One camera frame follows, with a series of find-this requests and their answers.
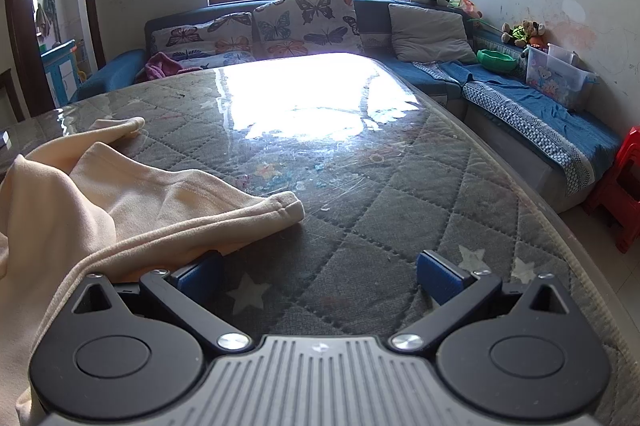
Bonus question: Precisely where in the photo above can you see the blue sofa blanket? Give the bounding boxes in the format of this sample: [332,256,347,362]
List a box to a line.
[415,58,623,197]

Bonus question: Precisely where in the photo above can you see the colourful soft toy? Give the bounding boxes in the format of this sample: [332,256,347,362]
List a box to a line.
[447,0,484,20]

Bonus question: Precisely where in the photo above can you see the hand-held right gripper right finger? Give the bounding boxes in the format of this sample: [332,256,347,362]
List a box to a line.
[390,250,571,352]

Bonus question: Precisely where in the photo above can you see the blue sofa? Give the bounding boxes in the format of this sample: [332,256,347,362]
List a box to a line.
[70,0,623,212]

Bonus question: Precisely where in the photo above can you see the red plastic stool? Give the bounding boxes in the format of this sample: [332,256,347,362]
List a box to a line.
[585,126,640,254]

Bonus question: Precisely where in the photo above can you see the green plastic bowl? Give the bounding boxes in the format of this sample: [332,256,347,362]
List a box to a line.
[476,49,519,73]

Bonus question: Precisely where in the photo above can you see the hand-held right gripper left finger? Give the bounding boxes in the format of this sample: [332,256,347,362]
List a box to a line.
[71,251,252,352]

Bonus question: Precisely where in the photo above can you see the flat butterfly print pillow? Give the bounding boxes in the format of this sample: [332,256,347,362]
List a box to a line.
[177,50,257,70]

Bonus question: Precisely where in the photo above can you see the grey pillow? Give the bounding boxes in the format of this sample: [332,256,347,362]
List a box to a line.
[387,3,478,64]

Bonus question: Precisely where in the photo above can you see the dark wooden chair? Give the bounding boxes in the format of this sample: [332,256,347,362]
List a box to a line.
[0,68,26,124]

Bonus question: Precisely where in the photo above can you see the brown stuffed bear toys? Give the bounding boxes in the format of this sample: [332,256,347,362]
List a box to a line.
[501,20,548,52]

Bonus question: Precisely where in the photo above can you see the large butterfly print pillow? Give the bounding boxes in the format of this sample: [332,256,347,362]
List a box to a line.
[252,0,365,61]

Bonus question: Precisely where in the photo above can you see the hanging clothes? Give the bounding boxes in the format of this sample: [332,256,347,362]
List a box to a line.
[34,0,57,38]

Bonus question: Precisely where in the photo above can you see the cream garment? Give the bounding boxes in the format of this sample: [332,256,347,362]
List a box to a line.
[0,117,306,426]

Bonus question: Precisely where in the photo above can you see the clear plastic storage box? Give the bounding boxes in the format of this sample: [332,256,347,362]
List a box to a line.
[524,43,598,109]

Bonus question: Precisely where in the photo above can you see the long butterfly print pillow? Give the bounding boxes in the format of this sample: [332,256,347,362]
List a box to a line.
[150,12,256,57]

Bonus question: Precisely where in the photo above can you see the pink cloth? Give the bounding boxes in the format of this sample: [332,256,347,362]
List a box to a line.
[144,52,184,82]

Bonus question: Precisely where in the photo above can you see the quilted star table cover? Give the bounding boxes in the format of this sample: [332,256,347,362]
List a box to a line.
[0,53,640,426]

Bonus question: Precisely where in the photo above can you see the blue white cardboard box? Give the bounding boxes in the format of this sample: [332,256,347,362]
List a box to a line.
[41,40,87,107]

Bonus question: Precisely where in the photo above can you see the dark wooden door frame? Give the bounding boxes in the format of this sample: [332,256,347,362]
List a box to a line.
[2,0,107,119]

